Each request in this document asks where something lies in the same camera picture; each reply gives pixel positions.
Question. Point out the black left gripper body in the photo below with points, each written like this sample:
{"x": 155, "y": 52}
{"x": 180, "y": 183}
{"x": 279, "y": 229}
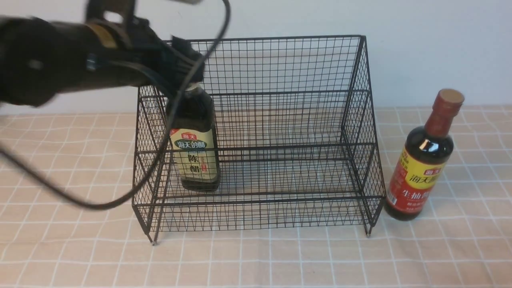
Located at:
{"x": 172, "y": 60}

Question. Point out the vinegar bottle gold cap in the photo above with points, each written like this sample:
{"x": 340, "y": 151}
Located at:
{"x": 194, "y": 142}

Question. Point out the soy sauce bottle red cap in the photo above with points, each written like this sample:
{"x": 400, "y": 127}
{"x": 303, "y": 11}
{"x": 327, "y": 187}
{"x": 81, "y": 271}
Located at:
{"x": 426, "y": 151}

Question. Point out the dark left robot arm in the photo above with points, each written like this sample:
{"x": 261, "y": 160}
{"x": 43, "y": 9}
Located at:
{"x": 41, "y": 59}

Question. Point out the beige checkered tablecloth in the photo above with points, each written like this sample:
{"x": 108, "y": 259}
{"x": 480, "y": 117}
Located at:
{"x": 462, "y": 239}

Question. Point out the black wire mesh shelf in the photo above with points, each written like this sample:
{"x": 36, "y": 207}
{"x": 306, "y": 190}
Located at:
{"x": 297, "y": 142}

